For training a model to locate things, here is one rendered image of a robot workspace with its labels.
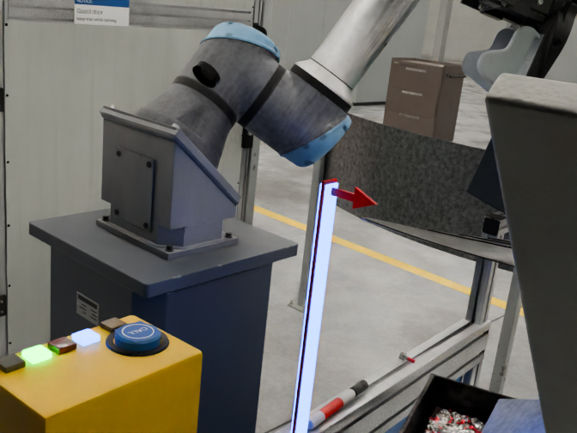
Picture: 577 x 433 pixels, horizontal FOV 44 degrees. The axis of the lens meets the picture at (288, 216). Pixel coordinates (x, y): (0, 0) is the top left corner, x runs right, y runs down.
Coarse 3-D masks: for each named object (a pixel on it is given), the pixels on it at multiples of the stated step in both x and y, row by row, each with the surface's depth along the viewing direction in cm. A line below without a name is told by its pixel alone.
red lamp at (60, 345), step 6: (48, 342) 61; (54, 342) 61; (60, 342) 61; (66, 342) 61; (72, 342) 61; (54, 348) 60; (60, 348) 60; (66, 348) 60; (72, 348) 61; (60, 354) 60
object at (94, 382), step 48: (0, 384) 55; (48, 384) 56; (96, 384) 56; (144, 384) 59; (192, 384) 63; (0, 432) 56; (48, 432) 52; (96, 432) 56; (144, 432) 60; (192, 432) 65
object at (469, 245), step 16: (384, 224) 65; (400, 224) 70; (432, 240) 63; (448, 240) 64; (464, 240) 66; (480, 240) 67; (496, 240) 69; (480, 256) 61; (496, 256) 61; (512, 256) 62
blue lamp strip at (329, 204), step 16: (320, 224) 79; (320, 240) 80; (320, 256) 80; (320, 272) 81; (320, 288) 82; (320, 304) 83; (320, 320) 84; (304, 368) 84; (304, 384) 85; (304, 400) 86; (304, 416) 87; (304, 432) 88
